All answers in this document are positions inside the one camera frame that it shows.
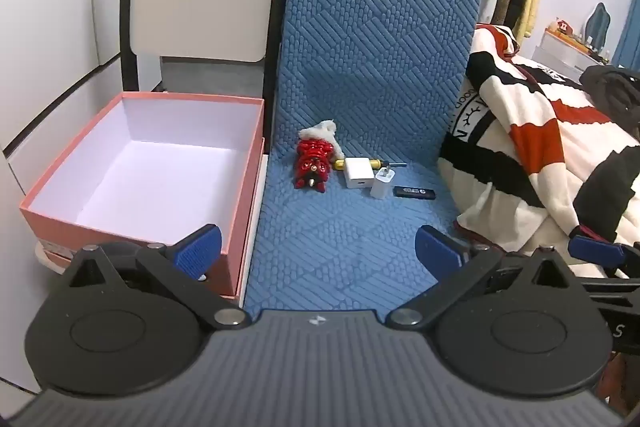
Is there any black USB stick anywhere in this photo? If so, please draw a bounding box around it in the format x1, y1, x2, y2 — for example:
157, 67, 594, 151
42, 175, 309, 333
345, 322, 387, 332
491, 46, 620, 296
393, 185, 438, 200

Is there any black curved frame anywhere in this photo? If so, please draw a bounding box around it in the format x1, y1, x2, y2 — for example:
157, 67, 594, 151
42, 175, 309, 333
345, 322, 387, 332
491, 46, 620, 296
120, 0, 301, 154

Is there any small white charger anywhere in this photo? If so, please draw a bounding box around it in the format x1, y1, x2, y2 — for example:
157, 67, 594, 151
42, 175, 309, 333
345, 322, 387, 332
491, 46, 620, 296
370, 167, 397, 200

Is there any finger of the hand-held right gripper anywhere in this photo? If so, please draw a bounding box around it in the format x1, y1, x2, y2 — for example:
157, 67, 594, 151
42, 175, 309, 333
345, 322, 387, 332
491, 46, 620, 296
568, 234, 640, 279

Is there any pink box lid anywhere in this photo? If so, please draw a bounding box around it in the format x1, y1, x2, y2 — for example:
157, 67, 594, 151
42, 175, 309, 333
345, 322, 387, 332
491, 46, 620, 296
35, 136, 269, 304

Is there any red toy figure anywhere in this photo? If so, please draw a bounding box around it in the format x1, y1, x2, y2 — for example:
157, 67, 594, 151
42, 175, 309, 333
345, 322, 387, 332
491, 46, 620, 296
295, 138, 335, 193

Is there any blue curtain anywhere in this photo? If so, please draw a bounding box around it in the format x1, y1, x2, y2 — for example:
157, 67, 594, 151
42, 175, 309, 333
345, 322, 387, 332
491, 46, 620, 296
612, 0, 640, 71

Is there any yellow screwdriver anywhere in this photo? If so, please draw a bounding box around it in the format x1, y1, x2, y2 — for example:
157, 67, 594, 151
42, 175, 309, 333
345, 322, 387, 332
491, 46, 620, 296
334, 158, 407, 170

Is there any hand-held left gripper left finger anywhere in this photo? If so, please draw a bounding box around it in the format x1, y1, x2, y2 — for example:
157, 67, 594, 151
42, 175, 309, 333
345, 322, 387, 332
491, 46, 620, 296
62, 223, 251, 329

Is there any white drawer cabinet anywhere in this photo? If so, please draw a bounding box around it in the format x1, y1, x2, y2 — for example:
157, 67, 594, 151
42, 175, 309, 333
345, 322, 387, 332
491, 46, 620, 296
530, 29, 601, 81

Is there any white fluffy toy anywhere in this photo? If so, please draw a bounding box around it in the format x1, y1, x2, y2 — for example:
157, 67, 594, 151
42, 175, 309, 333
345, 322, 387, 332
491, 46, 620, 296
299, 119, 346, 160

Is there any pink cardboard box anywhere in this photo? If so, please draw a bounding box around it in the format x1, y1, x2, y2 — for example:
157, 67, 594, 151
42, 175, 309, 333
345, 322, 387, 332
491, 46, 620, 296
19, 92, 266, 298

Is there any white wardrobe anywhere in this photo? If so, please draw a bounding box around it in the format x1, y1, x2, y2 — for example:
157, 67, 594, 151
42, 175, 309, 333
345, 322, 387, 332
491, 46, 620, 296
0, 0, 128, 212

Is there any striped black red white blanket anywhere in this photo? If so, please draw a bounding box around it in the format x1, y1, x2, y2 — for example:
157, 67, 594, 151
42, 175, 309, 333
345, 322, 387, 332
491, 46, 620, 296
437, 23, 640, 259

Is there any blue textured mat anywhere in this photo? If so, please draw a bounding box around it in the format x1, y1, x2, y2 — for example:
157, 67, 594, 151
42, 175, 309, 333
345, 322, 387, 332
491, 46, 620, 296
242, 0, 488, 324

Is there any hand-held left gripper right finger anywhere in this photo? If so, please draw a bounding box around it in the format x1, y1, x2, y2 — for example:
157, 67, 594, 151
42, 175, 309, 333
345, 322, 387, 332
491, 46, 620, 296
387, 225, 581, 329

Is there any large white charger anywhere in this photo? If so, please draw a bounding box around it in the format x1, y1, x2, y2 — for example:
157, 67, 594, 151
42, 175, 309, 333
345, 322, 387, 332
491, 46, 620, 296
344, 157, 377, 189

